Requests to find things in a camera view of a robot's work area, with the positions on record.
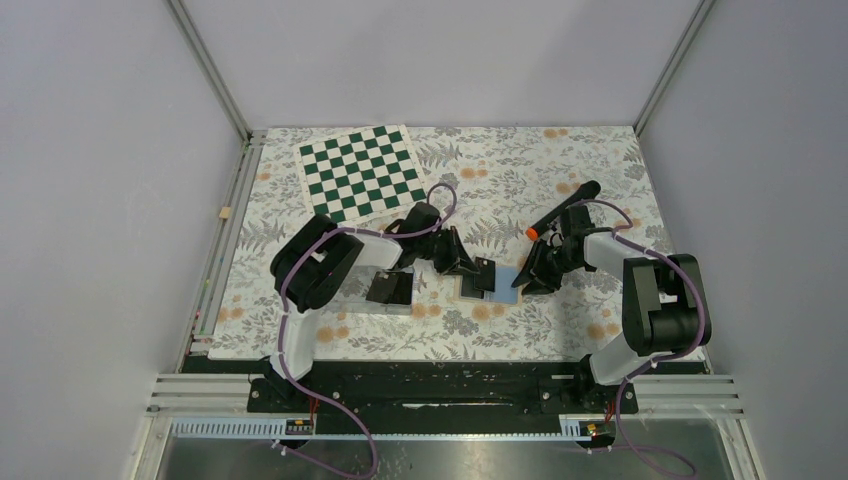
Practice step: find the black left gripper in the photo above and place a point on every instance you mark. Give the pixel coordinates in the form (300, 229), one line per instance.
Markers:
(456, 261)

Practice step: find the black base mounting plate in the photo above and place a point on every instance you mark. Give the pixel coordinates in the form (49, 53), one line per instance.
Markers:
(414, 398)

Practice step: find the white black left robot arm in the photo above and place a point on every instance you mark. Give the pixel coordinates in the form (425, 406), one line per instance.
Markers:
(310, 268)

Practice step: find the green white checkerboard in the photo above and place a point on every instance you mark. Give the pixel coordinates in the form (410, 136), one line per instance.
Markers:
(360, 175)

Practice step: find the aluminium frame rail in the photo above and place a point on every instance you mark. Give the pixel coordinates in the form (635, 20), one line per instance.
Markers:
(199, 385)

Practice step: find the stack of credit cards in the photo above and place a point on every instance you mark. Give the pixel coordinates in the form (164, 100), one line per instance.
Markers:
(391, 288)

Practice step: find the clear plastic card box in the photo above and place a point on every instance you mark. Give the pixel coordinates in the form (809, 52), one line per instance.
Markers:
(351, 296)

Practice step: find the single black credit card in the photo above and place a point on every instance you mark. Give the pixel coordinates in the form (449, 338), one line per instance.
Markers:
(467, 288)

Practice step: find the black marker orange cap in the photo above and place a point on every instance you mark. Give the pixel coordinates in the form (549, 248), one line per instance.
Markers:
(585, 191)

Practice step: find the floral patterned table mat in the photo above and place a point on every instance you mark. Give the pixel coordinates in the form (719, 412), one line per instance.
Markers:
(504, 179)

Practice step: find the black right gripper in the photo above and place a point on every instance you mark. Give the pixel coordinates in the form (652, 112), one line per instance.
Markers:
(543, 281)

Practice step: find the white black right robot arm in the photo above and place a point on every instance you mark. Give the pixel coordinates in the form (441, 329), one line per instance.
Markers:
(663, 306)

